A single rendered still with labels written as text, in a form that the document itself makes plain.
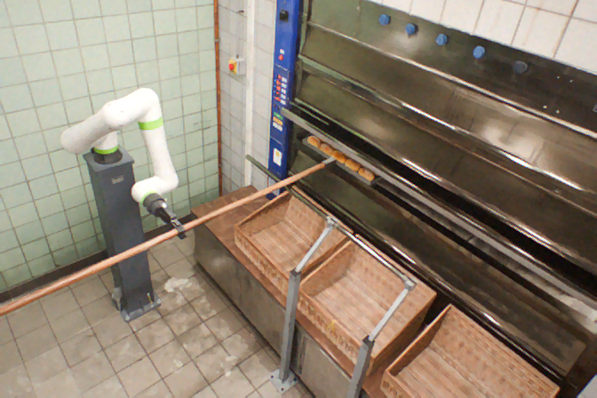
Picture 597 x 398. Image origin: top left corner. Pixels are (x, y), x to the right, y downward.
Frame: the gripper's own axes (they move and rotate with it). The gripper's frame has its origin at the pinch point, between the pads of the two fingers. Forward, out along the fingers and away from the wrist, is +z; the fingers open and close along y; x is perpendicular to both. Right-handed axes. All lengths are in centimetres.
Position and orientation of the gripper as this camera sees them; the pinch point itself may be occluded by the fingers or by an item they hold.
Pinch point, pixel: (179, 230)
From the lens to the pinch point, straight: 203.0
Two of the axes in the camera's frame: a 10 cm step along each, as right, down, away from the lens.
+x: -7.4, 3.3, -5.9
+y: -0.9, 8.2, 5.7
